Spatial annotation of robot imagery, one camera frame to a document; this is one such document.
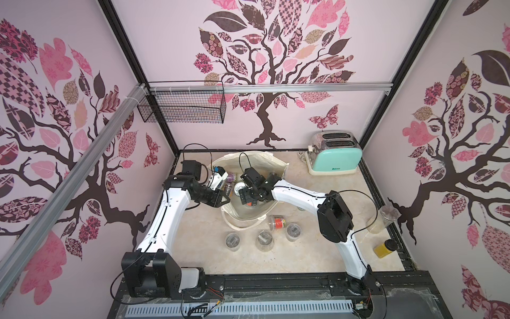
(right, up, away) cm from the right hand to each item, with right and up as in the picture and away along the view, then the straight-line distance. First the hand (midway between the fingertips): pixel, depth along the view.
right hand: (247, 192), depth 92 cm
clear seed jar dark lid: (+20, -16, -9) cm, 27 cm away
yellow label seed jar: (+55, -20, -17) cm, 61 cm away
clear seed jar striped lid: (+8, -18, -12) cm, 23 cm away
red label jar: (+14, -12, -6) cm, 19 cm away
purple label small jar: (-9, +4, +1) cm, 10 cm away
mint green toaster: (+43, +19, +5) cm, 48 cm away
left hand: (-8, -3, -15) cm, 17 cm away
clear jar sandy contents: (+56, -8, -14) cm, 58 cm away
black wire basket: (-31, +44, +3) cm, 54 cm away
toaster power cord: (+32, +19, +25) cm, 45 cm away
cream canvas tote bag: (-4, -7, -14) cm, 16 cm away
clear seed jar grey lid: (-5, -19, -12) cm, 23 cm away
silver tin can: (-5, +3, +1) cm, 5 cm away
